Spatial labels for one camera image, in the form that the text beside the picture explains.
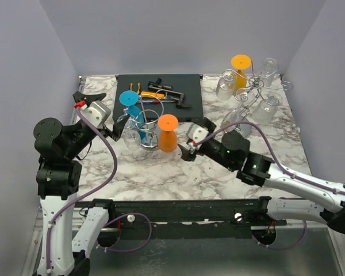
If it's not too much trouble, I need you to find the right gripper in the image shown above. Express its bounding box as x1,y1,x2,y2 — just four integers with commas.
179,117,235,171

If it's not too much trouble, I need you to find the orange plastic goblet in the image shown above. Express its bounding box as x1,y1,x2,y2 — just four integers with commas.
158,114,178,152

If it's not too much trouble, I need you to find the blue plastic goblet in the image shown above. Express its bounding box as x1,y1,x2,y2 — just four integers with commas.
118,90,145,141

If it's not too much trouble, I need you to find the clear stemmed glass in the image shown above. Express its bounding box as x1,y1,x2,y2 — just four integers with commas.
116,113,141,151

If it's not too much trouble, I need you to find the yellow plastic goblet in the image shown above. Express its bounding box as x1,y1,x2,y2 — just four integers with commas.
231,54,252,90

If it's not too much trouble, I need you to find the ribbed clear wine glass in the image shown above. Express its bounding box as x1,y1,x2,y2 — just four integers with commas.
260,57,279,88

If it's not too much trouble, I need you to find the tall chrome glass rack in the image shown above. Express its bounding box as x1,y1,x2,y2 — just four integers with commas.
220,59,294,139

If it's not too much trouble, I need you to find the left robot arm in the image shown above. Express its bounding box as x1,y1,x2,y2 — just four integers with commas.
33,91,127,275

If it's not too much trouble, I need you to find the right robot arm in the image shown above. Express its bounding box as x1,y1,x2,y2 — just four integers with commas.
179,118,345,234

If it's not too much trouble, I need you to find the dark grey tray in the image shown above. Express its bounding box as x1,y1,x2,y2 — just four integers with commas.
112,74,204,122

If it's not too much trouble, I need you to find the red blue screwdriver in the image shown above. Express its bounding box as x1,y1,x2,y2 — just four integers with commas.
138,99,176,104

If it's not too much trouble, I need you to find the dark metal T tool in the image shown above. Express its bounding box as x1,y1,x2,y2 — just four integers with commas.
148,78,173,90

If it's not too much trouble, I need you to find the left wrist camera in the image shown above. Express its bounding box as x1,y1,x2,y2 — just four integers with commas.
74,101,111,129

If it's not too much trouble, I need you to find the small chrome ring rack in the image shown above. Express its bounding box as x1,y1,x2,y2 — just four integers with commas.
122,95,164,151

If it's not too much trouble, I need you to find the black mounting base rail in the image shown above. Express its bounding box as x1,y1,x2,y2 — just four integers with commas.
74,198,288,241

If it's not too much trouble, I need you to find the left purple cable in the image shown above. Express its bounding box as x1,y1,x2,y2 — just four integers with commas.
44,106,153,271

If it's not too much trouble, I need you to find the purple cable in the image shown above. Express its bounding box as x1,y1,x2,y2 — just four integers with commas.
44,106,153,271
194,120,345,250

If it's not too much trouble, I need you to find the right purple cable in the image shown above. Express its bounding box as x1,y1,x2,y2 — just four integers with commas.
194,120,345,250

